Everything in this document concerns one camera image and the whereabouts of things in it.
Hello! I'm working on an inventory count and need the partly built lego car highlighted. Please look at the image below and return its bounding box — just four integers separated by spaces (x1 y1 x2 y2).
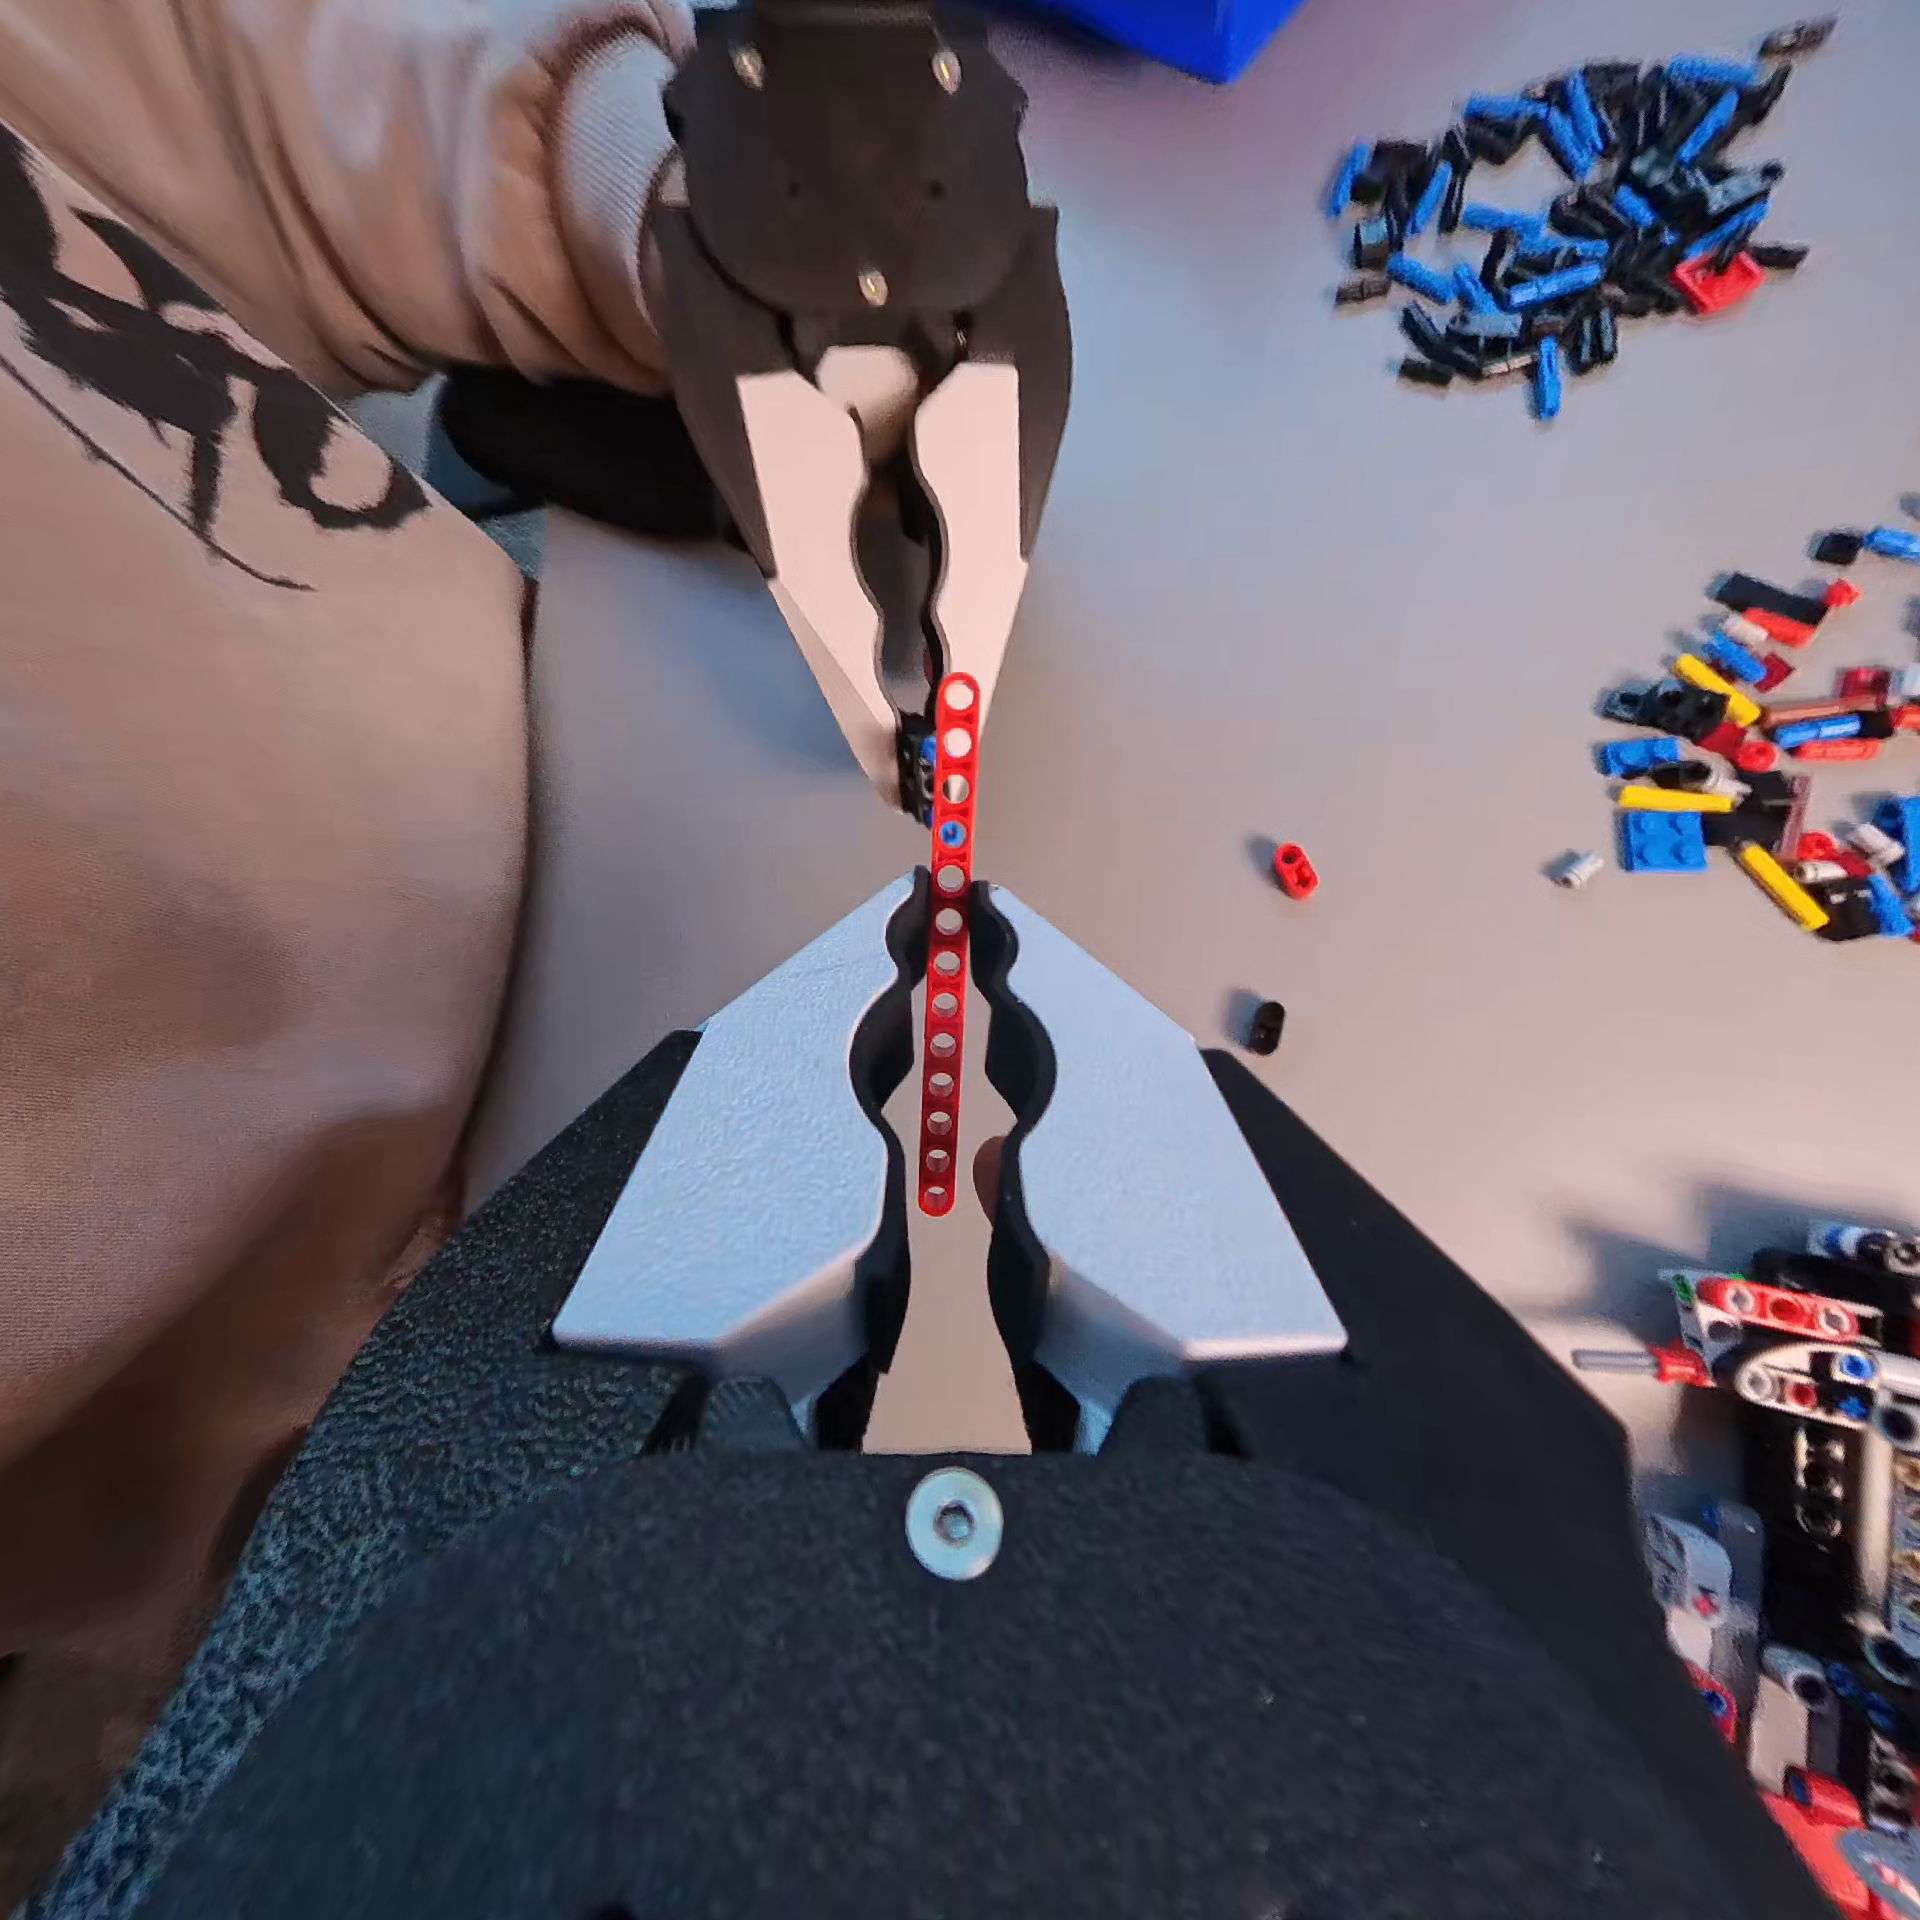
1573 1216 1920 1920

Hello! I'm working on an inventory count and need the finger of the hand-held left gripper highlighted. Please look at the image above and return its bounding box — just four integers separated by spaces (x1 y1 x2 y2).
735 351 930 822
913 356 1036 691

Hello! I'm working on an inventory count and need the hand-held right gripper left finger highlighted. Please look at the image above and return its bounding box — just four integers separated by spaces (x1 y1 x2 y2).
552 873 934 1437

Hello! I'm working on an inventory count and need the pile of mixed coloured bricks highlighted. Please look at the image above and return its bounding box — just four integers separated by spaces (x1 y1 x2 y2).
1594 523 1920 943

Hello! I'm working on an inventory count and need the blue storage bin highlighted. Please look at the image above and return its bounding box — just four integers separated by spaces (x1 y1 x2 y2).
985 0 1310 90

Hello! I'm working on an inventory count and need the long red lego beam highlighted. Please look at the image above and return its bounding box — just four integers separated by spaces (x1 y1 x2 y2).
917 673 985 1221

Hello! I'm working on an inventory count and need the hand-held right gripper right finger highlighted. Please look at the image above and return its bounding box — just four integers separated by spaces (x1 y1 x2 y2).
969 873 1351 1449

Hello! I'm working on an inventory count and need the pile of black blue pegs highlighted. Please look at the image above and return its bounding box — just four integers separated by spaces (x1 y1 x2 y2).
1322 18 1845 424

